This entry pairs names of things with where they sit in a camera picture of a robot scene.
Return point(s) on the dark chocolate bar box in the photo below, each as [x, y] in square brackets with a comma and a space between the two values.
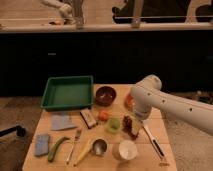
[88, 118]

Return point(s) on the dark red grape bunch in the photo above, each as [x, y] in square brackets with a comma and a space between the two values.
[129, 127]

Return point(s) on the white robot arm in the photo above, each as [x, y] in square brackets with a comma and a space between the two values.
[147, 94]

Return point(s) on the white paper cup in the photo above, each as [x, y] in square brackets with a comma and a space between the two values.
[126, 150]

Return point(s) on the small metal cup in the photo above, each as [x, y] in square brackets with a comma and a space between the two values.
[99, 147]

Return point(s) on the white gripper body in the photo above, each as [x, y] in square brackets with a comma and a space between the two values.
[136, 126]

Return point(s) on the orange bowl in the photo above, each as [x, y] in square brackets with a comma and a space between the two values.
[129, 102]

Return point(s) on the green plastic tray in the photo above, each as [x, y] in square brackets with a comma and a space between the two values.
[68, 93]

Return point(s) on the dark red bowl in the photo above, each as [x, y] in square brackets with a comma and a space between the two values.
[105, 96]

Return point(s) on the green apple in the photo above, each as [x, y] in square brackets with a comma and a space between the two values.
[113, 125]

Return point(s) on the green cucumber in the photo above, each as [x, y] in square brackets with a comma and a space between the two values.
[53, 150]

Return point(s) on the small orange fruit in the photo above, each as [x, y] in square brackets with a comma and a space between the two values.
[103, 115]

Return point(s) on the yellow banana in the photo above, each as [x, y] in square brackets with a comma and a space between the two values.
[83, 152]

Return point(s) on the black object at left edge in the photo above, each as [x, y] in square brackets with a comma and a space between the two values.
[20, 131]

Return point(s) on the grey folded cloth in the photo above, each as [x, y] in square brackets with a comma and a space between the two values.
[61, 122]

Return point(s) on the blue sponge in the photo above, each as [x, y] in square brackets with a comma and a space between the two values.
[41, 145]

